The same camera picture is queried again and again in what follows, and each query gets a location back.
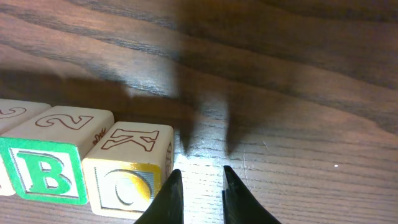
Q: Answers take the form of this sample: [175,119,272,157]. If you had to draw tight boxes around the yellow O block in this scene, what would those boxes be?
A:
[0,99,51,196]
[82,121,174,220]

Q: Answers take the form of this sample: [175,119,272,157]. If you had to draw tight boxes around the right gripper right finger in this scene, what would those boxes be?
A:
[222,166,281,224]

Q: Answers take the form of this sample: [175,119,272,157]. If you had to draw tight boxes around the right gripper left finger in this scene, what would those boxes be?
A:
[134,169,184,224]

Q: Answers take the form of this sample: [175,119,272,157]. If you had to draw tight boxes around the green B block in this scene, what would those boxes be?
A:
[0,105,115,206]

